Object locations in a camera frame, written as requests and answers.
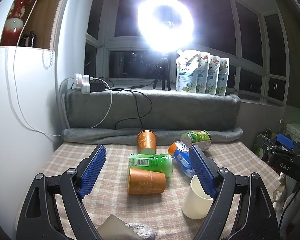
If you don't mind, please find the orange cup lying front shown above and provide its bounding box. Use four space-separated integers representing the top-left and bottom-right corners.
127 168 166 194

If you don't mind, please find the white cabinet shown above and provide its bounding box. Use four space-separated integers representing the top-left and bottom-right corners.
0 47 60 235

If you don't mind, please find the red white vase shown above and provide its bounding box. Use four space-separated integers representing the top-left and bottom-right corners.
0 0 31 46

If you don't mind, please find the orange cup near blanket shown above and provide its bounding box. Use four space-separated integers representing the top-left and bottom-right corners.
137 130 157 155

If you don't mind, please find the grey folded blanket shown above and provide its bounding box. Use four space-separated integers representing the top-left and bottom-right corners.
63 89 243 145

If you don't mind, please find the plaid beige table cloth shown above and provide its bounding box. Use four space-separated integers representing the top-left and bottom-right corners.
20 142 282 240

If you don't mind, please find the white cable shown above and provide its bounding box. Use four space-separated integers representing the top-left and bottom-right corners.
5 0 114 138

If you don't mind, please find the white refill pouch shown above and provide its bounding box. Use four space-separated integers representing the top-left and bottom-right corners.
196 52 210 94
205 55 221 95
176 49 201 93
216 58 229 96

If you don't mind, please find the green white drink carton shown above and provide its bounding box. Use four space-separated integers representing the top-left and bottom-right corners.
180 131 212 151

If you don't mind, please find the white bead chain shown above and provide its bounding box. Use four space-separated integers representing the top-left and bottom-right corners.
41 0 63 69

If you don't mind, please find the cream white plastic cup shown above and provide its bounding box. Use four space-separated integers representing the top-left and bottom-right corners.
181 175 213 219

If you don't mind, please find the blue Arctic Ocean can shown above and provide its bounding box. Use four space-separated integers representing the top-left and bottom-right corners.
168 141 196 178

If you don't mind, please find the bright ring light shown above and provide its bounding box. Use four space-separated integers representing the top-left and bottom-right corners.
137 0 194 53

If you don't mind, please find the black power adapter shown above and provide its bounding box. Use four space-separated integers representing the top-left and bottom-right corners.
90 80 106 93

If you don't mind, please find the black tripod stand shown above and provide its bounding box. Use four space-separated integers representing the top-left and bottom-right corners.
153 53 171 91

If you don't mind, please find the white power strip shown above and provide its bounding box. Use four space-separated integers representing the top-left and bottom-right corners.
73 73 91 94

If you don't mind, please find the black cable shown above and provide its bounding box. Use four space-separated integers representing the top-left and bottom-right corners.
99 77 153 130

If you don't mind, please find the green plastic bottle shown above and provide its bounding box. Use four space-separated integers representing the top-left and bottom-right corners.
128 154 173 177

